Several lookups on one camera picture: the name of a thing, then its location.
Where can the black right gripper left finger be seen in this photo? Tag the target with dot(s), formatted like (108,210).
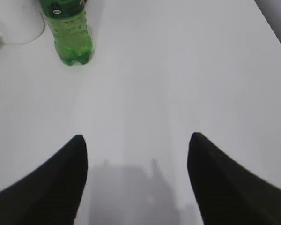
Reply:
(51,194)

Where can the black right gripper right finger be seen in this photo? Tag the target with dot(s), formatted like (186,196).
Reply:
(227,193)

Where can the green soda bottle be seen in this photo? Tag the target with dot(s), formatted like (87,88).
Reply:
(68,23)

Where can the white ceramic mug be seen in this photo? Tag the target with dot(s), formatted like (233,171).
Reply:
(21,22)

